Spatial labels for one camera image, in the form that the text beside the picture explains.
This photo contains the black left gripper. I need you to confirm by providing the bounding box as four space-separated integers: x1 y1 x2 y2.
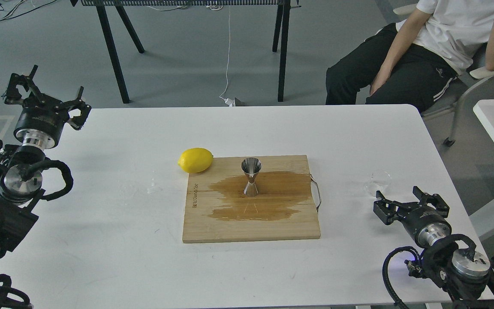
2 65 92 149

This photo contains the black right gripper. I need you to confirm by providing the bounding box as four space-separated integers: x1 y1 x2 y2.
373 186 452 248

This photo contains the steel double jigger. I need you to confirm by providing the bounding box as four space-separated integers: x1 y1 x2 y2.
241 157 262 197

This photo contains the clear glass cup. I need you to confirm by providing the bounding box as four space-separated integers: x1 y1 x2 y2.
364 170 392 197

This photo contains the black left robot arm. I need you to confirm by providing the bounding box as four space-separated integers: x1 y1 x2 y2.
0 65 91 309

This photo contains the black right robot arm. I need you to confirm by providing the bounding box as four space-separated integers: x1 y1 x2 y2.
373 186 494 309

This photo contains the seated person white shirt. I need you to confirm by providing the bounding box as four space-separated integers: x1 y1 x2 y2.
325 0 494 113

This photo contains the grey office chair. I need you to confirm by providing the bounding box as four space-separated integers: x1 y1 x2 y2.
394 0 494 146

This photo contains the yellow lemon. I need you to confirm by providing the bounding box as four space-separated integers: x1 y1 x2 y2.
177 148 214 173

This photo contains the wooden cutting board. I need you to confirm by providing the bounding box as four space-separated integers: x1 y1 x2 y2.
182 155 321 244

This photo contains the white power cable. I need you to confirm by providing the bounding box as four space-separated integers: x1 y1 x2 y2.
219 4 245 107

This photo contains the black metal table frame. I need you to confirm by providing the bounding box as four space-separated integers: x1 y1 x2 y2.
70 0 302 104

